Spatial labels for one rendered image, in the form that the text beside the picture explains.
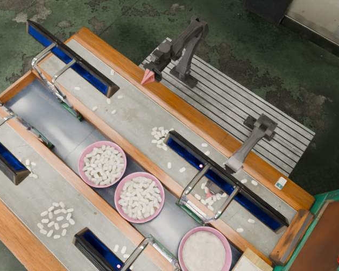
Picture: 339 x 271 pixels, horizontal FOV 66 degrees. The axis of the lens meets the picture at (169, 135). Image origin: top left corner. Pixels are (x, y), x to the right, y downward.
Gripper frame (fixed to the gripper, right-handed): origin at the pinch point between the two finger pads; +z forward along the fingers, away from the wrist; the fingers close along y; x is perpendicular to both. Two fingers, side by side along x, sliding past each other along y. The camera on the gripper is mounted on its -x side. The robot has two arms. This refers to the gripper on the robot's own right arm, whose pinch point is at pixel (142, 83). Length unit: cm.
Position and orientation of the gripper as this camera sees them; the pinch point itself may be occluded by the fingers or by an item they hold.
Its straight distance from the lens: 132.0
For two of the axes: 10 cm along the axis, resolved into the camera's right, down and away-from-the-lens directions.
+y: 7.8, 5.8, -2.1
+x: -0.1, 3.5, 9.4
